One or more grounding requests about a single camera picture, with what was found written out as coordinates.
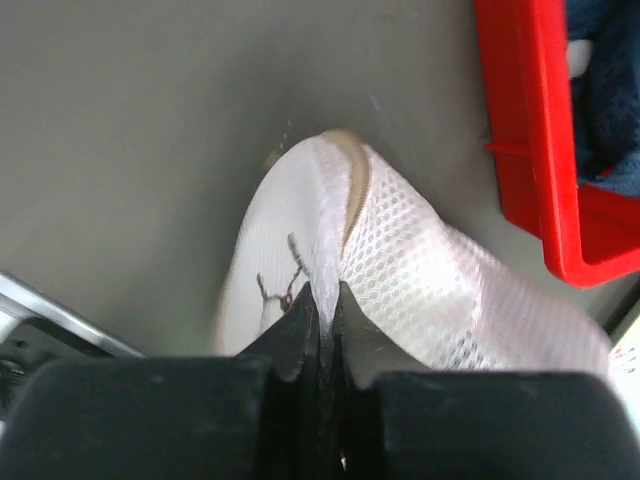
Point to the red plastic bin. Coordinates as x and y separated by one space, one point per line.
588 236

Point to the aluminium frame rail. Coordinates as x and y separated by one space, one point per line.
20 301

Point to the white mesh bra laundry bag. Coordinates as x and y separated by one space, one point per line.
332 211

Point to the dark blue garment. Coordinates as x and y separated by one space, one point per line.
603 43

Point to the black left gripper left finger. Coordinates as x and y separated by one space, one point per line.
291 343

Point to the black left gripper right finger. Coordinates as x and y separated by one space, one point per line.
367 351

